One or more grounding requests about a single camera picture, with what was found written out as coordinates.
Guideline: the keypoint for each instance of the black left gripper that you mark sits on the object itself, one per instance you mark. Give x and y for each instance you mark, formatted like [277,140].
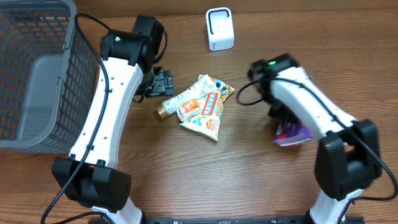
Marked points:
[164,83]

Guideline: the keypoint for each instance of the white tube gold cap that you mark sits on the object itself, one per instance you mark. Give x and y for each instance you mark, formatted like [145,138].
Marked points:
[200,88]

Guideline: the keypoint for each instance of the yellow snack bag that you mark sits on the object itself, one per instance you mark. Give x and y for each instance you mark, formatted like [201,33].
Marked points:
[208,121]

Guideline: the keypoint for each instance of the red purple pad package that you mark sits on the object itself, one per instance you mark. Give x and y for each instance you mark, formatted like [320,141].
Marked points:
[291,134]

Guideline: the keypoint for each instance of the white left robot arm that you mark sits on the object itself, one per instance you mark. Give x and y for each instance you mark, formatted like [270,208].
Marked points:
[129,72]

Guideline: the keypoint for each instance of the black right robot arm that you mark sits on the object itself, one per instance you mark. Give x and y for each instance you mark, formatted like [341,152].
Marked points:
[348,150]

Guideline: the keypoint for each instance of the white barcode scanner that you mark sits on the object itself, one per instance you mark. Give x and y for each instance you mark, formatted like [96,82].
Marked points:
[219,23]

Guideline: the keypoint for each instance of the grey plastic basket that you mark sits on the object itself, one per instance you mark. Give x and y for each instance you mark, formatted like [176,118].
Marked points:
[47,77]

